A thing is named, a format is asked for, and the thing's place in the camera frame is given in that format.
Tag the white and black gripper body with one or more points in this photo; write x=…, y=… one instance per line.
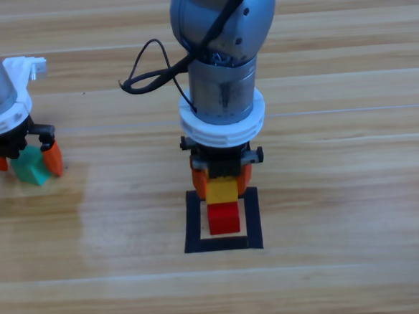
x=222, y=136
x=2, y=124

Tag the yellow wooden cube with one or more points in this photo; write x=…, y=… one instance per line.
x=221, y=191

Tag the green wooden cube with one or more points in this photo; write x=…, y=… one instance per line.
x=28, y=167

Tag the red wooden cube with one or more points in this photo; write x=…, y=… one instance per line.
x=223, y=219

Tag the black tape square outline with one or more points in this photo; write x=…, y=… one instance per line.
x=194, y=219

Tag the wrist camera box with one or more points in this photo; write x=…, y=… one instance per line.
x=40, y=66

